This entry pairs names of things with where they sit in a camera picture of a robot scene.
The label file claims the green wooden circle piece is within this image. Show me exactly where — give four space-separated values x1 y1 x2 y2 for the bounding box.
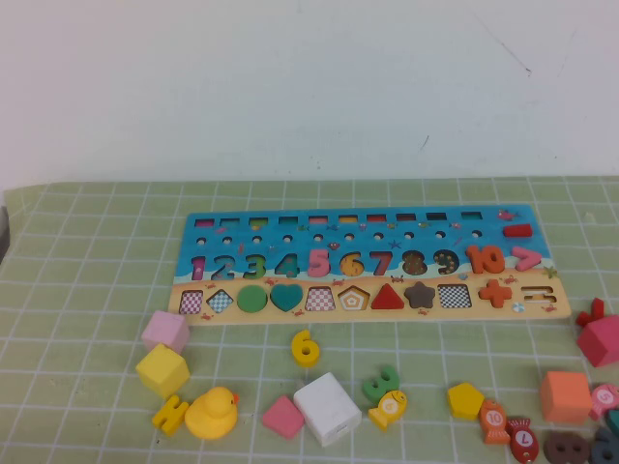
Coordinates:
235 284 268 314

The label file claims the light pink wooden cube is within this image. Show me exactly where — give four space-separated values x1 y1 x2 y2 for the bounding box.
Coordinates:
140 309 191 355

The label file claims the pink wooden diamond piece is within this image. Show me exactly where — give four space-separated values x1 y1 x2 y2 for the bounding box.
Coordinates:
261 394 306 441

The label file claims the teal wooden heart piece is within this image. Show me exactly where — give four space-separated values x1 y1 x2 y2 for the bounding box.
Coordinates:
269 284 305 313

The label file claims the yellow H-shaped wooden piece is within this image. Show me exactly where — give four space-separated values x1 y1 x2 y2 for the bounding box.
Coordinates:
152 394 190 437

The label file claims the brown wooden number eight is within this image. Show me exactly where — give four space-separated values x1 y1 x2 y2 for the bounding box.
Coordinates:
542 431 592 464

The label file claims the yellow wooden cube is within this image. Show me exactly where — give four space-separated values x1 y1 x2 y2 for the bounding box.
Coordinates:
134 342 191 400

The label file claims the pink wooden greater-than sign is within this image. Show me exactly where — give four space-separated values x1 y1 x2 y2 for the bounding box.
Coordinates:
511 246 544 272

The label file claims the red wooden sign piece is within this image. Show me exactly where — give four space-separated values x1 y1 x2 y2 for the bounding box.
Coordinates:
575 297 606 326

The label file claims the red wooden triangle piece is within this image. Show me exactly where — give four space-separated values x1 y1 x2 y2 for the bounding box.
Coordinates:
369 282 405 310

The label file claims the orange wooden plus sign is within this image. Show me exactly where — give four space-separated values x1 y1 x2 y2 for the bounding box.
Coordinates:
477 278 513 308

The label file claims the yellow wooden pentagon piece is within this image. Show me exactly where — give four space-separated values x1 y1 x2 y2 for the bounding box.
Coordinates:
446 382 486 421

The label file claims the red wooden fish seven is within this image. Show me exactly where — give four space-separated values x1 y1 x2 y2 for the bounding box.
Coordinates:
505 418 539 463

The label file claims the magenta wooden cube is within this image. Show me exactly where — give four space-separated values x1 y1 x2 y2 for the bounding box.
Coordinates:
575 314 619 368

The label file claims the brown wooden star piece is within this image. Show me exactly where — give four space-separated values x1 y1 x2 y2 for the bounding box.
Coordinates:
403 281 438 309

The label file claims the dark blue wooden number nine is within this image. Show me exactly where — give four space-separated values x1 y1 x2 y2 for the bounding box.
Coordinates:
588 426 619 464

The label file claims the green checked tablecloth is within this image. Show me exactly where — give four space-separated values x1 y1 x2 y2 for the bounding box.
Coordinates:
0 176 619 464

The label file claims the orange wooden fish ten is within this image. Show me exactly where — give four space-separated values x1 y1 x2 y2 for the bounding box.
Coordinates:
478 398 512 445

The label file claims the yellow wooden number six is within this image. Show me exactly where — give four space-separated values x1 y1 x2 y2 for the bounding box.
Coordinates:
291 329 321 368

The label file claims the yellow rubber duck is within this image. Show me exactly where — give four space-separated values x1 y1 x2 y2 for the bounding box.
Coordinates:
184 386 241 441

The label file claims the blue wooden number puzzle board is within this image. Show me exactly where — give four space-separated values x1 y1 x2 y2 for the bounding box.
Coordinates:
166 204 573 326

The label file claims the orange wooden number ten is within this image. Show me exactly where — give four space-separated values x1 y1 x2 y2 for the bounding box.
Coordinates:
464 245 506 276

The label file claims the orange wooden cube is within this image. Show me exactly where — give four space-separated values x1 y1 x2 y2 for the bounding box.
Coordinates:
539 370 594 425

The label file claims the grey object at table edge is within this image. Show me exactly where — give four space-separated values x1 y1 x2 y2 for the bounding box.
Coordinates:
0 206 12 265

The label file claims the pink wooden fish five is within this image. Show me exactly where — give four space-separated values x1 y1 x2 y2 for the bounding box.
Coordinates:
587 383 619 421

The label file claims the yellow wooden fish six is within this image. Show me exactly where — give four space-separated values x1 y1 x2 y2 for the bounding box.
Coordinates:
368 389 408 432

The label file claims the green wooden number three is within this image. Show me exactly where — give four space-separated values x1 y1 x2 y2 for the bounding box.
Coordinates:
362 364 400 405

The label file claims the pink wooden number five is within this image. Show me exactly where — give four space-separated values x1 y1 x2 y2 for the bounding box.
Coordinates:
306 247 333 278

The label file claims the white charger block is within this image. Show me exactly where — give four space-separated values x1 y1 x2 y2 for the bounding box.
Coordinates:
292 371 363 448

